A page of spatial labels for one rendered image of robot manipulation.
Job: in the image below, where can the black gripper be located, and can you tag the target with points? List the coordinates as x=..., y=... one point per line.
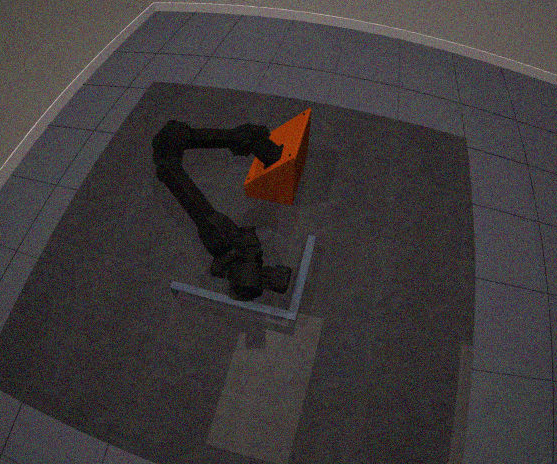
x=277, y=279

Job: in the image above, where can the low clear walls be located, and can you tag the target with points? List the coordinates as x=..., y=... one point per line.
x=235, y=309

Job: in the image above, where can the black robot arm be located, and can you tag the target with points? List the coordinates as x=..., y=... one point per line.
x=218, y=233

